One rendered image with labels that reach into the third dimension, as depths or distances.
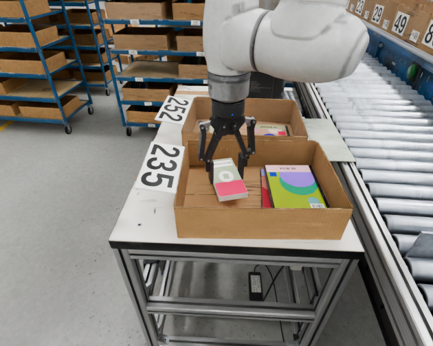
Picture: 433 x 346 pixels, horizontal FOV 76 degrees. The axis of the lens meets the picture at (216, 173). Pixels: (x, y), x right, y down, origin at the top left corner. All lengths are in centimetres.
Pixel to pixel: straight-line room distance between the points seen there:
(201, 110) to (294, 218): 64
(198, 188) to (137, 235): 21
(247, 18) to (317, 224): 43
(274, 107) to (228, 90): 55
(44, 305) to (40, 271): 21
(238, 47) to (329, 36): 15
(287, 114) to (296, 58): 66
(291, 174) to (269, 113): 40
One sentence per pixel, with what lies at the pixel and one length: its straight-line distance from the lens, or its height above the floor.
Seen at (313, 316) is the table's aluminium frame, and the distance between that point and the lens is 95.
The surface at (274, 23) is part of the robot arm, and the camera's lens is 50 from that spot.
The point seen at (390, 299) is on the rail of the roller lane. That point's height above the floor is 70.
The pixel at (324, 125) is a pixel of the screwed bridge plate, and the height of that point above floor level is 75.
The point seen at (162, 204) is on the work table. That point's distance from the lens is 75.
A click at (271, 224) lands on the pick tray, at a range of 63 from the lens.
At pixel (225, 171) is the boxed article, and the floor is 80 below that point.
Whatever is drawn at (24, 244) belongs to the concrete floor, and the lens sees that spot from 193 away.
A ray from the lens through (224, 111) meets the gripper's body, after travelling 60.
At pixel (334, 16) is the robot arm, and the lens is 49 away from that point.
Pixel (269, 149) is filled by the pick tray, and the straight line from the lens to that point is 83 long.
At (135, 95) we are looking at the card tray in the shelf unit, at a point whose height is 38.
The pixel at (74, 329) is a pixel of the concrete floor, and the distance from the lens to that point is 150.
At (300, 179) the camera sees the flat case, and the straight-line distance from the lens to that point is 77.
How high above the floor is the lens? 126
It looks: 38 degrees down
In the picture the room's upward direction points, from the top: straight up
